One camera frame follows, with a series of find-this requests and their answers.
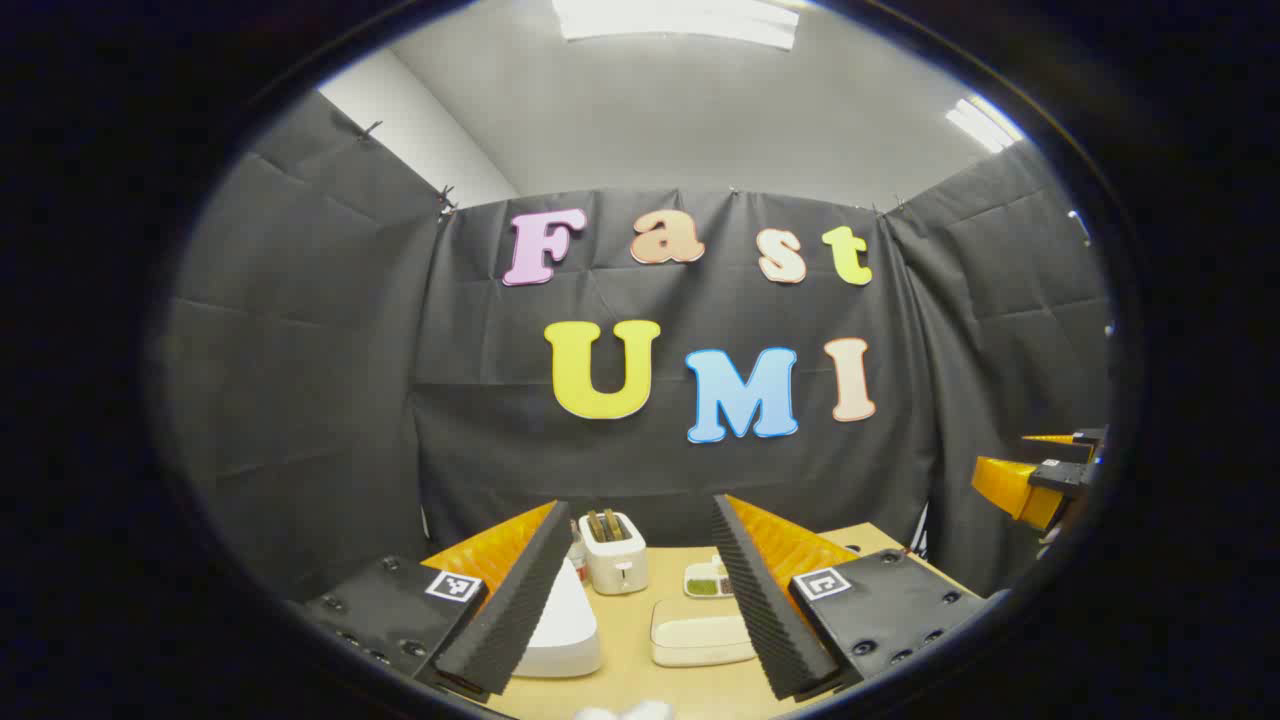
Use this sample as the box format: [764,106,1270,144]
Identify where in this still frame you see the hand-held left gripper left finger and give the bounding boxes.
[290,500,574,701]

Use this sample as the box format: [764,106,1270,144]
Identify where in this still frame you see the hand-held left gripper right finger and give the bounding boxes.
[712,493,991,701]

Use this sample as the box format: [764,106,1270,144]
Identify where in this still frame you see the white rice cooker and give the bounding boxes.
[515,557,603,679]

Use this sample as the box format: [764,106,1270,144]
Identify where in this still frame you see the white rice tray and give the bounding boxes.
[650,598,758,669]

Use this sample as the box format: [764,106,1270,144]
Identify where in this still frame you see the white divided grain dish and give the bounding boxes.
[684,555,736,599]

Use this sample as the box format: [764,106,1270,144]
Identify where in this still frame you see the white toaster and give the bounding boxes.
[578,510,649,597]

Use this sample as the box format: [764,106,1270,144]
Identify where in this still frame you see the black backdrop cloth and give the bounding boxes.
[165,90,1113,601]

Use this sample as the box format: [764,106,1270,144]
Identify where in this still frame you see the narrow ceiling light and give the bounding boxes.
[945,95,1026,153]

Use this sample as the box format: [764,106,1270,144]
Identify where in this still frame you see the rectangular ceiling light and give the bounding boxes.
[552,0,801,51]

